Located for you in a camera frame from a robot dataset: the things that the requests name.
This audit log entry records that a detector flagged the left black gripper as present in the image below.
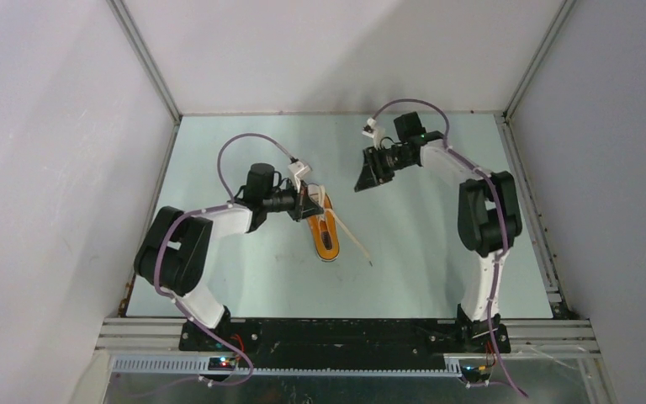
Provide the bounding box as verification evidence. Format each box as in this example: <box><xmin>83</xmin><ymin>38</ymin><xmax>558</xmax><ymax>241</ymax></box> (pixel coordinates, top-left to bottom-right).
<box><xmin>262</xmin><ymin>178</ymin><xmax>323</xmax><ymax>222</ymax></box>

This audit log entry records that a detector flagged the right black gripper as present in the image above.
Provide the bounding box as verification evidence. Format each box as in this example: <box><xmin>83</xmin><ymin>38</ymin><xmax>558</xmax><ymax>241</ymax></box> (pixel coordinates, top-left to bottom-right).
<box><xmin>354</xmin><ymin>146</ymin><xmax>414</xmax><ymax>194</ymax></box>

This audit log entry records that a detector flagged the white shoelace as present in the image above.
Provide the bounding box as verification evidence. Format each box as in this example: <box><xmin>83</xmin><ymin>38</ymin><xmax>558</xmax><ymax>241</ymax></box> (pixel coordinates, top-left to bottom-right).
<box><xmin>331</xmin><ymin>208</ymin><xmax>373</xmax><ymax>266</ymax></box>

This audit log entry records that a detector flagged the orange canvas sneaker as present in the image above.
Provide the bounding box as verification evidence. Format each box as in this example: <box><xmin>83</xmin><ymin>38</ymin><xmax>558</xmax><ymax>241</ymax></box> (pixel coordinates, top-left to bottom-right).
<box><xmin>306</xmin><ymin>183</ymin><xmax>340</xmax><ymax>262</ymax></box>

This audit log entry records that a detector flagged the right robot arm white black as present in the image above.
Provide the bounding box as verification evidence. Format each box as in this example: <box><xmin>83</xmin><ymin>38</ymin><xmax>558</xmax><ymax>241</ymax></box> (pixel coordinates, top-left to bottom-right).
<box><xmin>354</xmin><ymin>112</ymin><xmax>522</xmax><ymax>352</ymax></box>

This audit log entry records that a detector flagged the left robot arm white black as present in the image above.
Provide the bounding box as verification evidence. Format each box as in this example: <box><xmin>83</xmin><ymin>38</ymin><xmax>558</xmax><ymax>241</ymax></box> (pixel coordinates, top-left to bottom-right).
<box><xmin>134</xmin><ymin>159</ymin><xmax>324</xmax><ymax>351</ymax></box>

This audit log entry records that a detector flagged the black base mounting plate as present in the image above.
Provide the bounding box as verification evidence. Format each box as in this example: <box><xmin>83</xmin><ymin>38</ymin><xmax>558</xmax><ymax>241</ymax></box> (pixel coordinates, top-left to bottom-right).
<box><xmin>178</xmin><ymin>317</ymin><xmax>511</xmax><ymax>371</ymax></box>

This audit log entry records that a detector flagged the left controller board with leds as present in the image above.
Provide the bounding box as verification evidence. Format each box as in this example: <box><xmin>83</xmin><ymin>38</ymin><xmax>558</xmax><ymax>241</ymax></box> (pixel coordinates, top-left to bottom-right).
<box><xmin>207</xmin><ymin>356</ymin><xmax>238</xmax><ymax>372</ymax></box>

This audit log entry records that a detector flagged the controller board with leds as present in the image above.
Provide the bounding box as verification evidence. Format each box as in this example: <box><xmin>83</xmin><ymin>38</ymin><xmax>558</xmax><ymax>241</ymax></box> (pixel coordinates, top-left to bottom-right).
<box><xmin>459</xmin><ymin>365</ymin><xmax>490</xmax><ymax>388</ymax></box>
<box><xmin>207</xmin><ymin>356</ymin><xmax>238</xmax><ymax>372</ymax></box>

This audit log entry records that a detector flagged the right controller board with leds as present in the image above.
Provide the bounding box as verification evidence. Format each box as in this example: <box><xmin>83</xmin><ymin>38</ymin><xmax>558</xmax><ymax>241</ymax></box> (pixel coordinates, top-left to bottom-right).
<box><xmin>459</xmin><ymin>365</ymin><xmax>490</xmax><ymax>388</ymax></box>

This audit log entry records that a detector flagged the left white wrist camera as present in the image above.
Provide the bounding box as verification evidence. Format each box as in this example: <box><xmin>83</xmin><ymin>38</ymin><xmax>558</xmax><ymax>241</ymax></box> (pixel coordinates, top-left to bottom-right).
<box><xmin>288</xmin><ymin>159</ymin><xmax>311</xmax><ymax>193</ymax></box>

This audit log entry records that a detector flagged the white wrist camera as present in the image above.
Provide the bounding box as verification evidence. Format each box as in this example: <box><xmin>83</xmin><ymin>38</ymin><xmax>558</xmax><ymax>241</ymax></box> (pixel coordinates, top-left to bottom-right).
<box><xmin>362</xmin><ymin>117</ymin><xmax>385</xmax><ymax>150</ymax></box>
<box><xmin>288</xmin><ymin>159</ymin><xmax>311</xmax><ymax>193</ymax></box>

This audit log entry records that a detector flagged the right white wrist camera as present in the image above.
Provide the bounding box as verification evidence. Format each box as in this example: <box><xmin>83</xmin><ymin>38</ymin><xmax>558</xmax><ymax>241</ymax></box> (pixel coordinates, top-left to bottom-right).
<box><xmin>362</xmin><ymin>117</ymin><xmax>385</xmax><ymax>150</ymax></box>

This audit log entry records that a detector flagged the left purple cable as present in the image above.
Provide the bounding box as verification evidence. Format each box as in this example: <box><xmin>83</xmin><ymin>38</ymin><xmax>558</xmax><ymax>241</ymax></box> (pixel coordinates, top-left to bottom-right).
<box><xmin>152</xmin><ymin>132</ymin><xmax>302</xmax><ymax>388</ymax></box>

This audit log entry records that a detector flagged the aluminium frame rail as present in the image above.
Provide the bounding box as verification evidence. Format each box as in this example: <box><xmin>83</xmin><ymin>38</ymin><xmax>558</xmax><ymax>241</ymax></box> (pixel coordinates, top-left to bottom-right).
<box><xmin>96</xmin><ymin>317</ymin><xmax>601</xmax><ymax>359</ymax></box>

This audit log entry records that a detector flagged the grey slotted cable duct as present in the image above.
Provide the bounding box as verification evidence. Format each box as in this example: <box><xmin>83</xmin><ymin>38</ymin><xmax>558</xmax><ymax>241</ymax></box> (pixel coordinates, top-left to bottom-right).
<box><xmin>111</xmin><ymin>356</ymin><xmax>463</xmax><ymax>379</ymax></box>

